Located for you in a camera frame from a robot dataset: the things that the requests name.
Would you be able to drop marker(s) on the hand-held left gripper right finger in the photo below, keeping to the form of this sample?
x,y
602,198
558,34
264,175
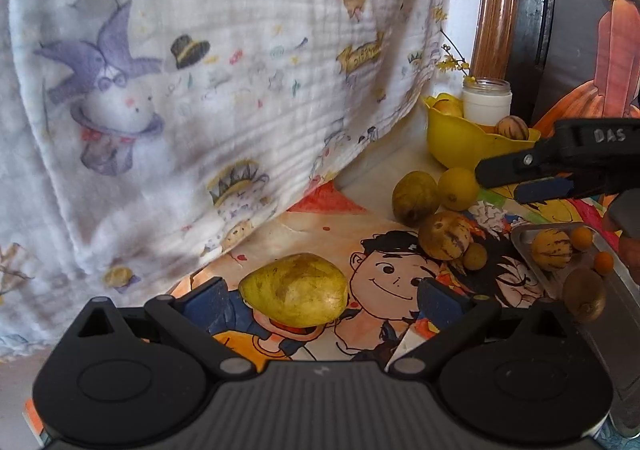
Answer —
x,y
441,304

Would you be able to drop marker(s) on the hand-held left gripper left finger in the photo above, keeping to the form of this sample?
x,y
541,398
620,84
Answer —
x,y
206,302

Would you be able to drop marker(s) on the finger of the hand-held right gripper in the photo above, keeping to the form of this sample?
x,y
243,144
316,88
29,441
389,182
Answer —
x,y
520,165
545,190

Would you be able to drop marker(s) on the large striped melon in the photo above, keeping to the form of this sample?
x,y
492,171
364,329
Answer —
x,y
551,249

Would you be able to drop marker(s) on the small orange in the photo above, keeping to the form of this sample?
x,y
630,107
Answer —
x,y
603,262
581,237

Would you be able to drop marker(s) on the round yellow fruit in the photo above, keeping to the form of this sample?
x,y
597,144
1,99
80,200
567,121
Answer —
x,y
457,187

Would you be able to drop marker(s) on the yellow-green mango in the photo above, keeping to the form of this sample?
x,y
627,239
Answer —
x,y
295,290

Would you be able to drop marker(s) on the green brown fruit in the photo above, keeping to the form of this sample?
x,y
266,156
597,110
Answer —
x,y
414,197

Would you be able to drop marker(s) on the brown kiwi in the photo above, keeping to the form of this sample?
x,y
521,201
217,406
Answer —
x,y
584,294

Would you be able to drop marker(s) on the grey metal tray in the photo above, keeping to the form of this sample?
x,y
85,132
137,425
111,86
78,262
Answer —
x,y
615,330

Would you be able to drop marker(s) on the person's right hand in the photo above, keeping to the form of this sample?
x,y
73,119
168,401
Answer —
x,y
631,257

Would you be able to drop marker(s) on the small brown longan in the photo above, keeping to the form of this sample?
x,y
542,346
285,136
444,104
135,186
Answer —
x,y
474,256

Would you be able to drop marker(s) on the yellow bowl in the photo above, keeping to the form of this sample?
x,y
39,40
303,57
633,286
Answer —
x,y
460,145

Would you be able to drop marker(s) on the colourful cartoon drawing sheet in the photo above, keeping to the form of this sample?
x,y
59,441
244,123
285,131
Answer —
x,y
380,275

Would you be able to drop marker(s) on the white jar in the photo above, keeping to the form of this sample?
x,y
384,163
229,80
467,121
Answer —
x,y
486,105

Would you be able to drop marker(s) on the small striped melon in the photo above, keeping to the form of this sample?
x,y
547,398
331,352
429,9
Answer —
x,y
444,235

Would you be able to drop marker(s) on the yellow orange fruit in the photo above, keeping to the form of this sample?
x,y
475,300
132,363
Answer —
x,y
447,108

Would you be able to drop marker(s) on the yellow flower sprig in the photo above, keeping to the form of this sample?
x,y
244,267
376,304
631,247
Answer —
x,y
452,63

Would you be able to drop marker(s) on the black door panel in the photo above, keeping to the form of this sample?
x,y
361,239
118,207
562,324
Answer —
x,y
535,30

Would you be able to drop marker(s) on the white cartoon printed blanket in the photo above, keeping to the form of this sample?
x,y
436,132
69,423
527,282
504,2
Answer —
x,y
200,80

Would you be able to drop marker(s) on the wall poster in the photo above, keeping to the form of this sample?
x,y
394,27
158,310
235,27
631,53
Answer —
x,y
615,55

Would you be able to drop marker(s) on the brown wooden frame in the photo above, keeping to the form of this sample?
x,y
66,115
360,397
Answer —
x,y
495,5

